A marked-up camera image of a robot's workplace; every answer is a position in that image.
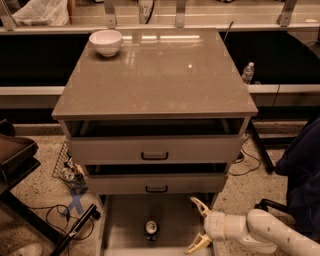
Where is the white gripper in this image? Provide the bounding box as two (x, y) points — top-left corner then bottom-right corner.
(185, 197), (226, 254)

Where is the pepsi can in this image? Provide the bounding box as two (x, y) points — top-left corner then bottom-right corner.
(144, 220), (159, 241)

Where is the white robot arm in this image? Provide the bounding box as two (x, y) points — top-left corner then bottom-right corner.
(185, 197), (320, 256)

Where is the open bottom drawer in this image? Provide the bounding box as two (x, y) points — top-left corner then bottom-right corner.
(95, 194), (216, 256)

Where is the grey drawer cabinet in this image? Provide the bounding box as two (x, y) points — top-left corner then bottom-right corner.
(51, 27), (259, 256)

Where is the black bar on floor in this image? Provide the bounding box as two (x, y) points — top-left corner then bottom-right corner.
(50, 204), (101, 256)

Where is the office chair with dark jacket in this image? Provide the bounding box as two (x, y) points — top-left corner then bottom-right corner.
(255, 117), (320, 240)

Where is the clear plastic water bottle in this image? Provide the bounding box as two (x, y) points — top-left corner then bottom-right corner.
(242, 62), (255, 84)

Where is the white shoe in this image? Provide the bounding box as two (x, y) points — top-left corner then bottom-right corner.
(9, 243), (43, 256)

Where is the dark brown chair left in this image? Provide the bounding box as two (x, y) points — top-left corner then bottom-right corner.
(0, 119), (63, 245)

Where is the white ceramic bowl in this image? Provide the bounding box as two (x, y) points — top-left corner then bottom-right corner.
(89, 30), (122, 57)

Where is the white plastic bag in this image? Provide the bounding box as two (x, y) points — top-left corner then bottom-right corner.
(12, 0), (69, 26)

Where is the black cable on floor right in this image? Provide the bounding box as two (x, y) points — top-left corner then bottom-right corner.
(229, 136), (262, 177)

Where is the black cable on floor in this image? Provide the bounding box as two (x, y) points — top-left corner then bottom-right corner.
(229, 136), (262, 177)
(27, 203), (96, 242)

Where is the middle drawer with handle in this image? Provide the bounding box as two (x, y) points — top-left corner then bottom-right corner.
(85, 163), (226, 194)

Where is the drawer with handle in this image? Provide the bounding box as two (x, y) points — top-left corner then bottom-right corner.
(85, 163), (226, 194)
(61, 117), (249, 165)

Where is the top drawer with handle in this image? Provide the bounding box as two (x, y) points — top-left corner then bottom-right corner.
(61, 117), (249, 165)

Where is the wire basket with items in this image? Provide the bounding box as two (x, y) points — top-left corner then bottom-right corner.
(52, 143), (87, 193)

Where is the black cable on floor left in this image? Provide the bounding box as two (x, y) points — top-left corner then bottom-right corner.
(27, 203), (96, 242)

